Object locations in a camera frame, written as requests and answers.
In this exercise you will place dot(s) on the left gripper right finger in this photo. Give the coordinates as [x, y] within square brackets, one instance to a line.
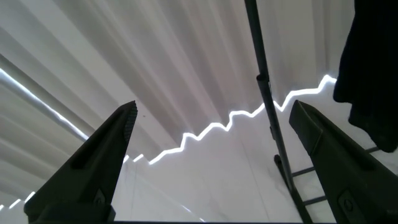
[348, 174]

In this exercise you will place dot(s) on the white curtain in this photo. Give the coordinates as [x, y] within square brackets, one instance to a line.
[124, 62]

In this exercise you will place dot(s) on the black sleeveless top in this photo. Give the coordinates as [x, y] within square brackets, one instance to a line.
[370, 77]

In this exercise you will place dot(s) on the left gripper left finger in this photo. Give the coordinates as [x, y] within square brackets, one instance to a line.
[90, 174]

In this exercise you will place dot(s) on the black clothes rack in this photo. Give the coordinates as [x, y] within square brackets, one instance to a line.
[270, 102]

